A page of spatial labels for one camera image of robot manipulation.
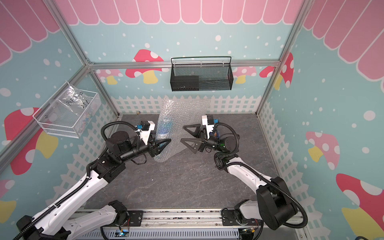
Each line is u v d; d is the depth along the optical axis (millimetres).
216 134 612
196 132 667
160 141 612
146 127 551
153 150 580
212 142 606
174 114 580
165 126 590
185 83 920
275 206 417
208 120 562
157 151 597
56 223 384
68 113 727
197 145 561
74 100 733
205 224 738
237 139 490
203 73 926
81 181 463
